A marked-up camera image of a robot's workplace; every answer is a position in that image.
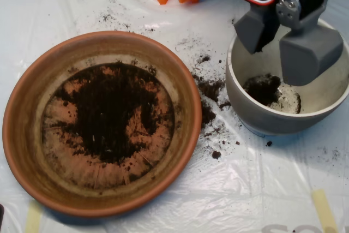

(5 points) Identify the clear plastic cover sheet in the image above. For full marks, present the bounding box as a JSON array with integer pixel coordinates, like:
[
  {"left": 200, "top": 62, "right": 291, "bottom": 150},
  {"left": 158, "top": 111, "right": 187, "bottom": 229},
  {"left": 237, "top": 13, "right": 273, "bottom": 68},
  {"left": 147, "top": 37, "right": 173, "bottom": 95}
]
[{"left": 0, "top": 0, "right": 349, "bottom": 233}]

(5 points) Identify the white ceramic pot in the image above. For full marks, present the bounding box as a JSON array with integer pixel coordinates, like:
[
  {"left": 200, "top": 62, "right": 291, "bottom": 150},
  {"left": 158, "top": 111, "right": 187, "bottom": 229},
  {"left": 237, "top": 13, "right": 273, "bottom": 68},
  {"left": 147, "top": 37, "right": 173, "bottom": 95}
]
[{"left": 225, "top": 17, "right": 349, "bottom": 138}]

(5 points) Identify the terracotta clay saucer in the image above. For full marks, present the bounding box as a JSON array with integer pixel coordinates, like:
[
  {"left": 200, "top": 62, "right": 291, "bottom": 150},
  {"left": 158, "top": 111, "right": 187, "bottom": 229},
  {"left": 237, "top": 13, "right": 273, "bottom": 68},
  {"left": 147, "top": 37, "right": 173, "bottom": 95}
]
[{"left": 2, "top": 31, "right": 203, "bottom": 219}]

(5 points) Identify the spilled soil pile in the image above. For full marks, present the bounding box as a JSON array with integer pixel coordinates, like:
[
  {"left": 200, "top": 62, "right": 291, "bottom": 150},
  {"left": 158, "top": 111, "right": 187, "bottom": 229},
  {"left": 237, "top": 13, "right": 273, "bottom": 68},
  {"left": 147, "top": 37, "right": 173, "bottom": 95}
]
[{"left": 192, "top": 73, "right": 232, "bottom": 130}]

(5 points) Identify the long beige masking tape strip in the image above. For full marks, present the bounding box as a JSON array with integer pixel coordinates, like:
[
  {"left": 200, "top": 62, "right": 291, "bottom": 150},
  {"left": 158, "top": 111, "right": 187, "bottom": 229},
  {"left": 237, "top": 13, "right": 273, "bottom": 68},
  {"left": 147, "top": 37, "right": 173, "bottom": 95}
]
[
  {"left": 311, "top": 189, "right": 339, "bottom": 233},
  {"left": 25, "top": 201, "right": 43, "bottom": 233}
]

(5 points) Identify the dark soil heap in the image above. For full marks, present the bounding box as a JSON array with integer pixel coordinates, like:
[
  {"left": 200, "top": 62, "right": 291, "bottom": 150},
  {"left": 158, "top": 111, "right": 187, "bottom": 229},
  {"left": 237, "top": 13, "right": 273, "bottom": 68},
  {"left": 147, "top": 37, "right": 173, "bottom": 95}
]
[{"left": 51, "top": 62, "right": 175, "bottom": 168}]

